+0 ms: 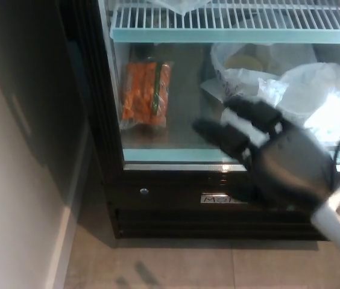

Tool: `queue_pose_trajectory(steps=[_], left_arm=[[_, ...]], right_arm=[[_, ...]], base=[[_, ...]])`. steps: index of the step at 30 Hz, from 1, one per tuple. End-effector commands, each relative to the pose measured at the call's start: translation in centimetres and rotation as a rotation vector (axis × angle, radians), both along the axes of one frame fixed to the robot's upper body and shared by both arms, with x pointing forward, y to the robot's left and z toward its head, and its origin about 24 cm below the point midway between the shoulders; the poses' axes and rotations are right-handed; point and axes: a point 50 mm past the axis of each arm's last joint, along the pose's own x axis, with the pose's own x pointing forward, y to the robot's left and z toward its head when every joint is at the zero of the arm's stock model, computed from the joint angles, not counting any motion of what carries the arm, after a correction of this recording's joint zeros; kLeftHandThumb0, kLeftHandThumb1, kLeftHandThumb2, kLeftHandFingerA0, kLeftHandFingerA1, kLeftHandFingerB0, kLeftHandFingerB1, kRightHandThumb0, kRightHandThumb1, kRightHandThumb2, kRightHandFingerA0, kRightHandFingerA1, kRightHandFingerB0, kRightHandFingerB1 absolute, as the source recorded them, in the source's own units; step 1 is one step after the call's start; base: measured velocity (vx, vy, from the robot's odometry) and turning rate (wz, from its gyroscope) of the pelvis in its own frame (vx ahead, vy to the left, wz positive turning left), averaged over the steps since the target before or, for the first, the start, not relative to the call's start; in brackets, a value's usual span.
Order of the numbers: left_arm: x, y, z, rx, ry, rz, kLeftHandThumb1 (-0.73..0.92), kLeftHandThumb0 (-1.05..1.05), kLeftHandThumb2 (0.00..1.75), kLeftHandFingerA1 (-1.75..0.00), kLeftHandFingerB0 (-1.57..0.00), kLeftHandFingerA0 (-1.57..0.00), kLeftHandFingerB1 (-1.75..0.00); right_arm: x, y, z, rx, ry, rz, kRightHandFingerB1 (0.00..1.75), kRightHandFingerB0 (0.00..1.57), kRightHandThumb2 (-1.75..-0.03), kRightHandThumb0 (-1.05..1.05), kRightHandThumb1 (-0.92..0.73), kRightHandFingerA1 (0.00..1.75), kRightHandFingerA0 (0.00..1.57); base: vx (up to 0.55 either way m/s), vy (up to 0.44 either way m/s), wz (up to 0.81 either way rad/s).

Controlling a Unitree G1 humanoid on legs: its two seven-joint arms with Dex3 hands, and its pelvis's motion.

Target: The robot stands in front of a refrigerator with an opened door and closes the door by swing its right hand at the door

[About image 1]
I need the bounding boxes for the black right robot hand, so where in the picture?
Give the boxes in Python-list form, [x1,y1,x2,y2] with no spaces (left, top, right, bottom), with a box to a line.
[192,96,339,212]

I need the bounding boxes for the black glass-door refrigerator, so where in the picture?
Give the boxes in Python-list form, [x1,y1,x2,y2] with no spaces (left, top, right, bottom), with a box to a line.
[0,0,340,248]

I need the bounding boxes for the silver brand name plate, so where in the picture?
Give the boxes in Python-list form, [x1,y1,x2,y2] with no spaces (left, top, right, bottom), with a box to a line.
[200,194,241,205]

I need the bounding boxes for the white crumpled plastic bag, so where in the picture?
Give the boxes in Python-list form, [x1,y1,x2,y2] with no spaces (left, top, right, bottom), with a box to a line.
[258,61,340,143]

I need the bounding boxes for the clear bag with round container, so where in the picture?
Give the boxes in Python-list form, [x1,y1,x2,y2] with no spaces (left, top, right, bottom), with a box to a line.
[201,42,318,104]

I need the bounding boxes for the bagged orange carrots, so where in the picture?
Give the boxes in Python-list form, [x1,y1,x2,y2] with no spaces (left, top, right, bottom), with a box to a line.
[119,58,175,131]

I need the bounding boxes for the clear plastic bag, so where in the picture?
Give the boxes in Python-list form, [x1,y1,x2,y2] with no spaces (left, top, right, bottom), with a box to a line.
[154,0,216,14]

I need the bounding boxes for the white wire refrigerator shelf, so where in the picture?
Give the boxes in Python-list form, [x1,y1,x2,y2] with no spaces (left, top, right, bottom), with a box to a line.
[110,5,340,45]

